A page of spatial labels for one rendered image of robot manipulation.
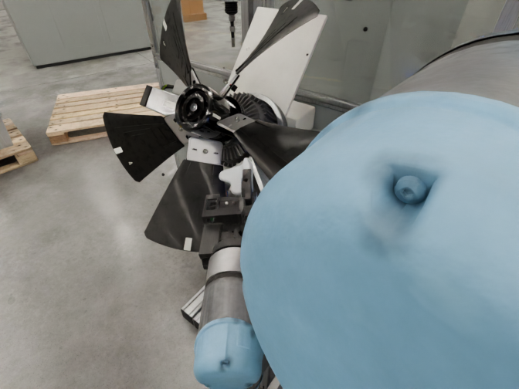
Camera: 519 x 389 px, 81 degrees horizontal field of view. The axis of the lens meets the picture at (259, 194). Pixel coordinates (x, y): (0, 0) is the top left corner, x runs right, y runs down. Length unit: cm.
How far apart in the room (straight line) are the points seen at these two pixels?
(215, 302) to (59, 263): 196
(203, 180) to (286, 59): 49
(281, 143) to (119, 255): 164
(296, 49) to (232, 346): 88
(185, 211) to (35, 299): 151
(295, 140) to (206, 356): 50
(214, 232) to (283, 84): 65
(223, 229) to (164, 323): 135
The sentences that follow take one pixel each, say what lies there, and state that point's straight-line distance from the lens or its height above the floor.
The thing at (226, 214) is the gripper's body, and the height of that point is 121.
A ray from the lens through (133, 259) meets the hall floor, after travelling 209.
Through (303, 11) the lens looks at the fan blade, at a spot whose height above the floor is 141.
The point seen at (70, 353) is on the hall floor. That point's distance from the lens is 189.
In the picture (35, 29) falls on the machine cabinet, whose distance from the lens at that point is 606.
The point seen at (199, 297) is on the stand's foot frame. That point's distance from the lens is 173.
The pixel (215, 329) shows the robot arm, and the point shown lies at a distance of 36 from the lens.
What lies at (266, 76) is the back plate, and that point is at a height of 120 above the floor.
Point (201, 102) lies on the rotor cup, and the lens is 77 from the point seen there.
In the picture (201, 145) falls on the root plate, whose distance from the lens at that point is 81.
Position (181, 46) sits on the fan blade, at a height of 132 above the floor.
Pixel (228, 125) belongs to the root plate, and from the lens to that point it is 75.
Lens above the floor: 153
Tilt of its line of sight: 40 degrees down
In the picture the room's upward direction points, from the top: straight up
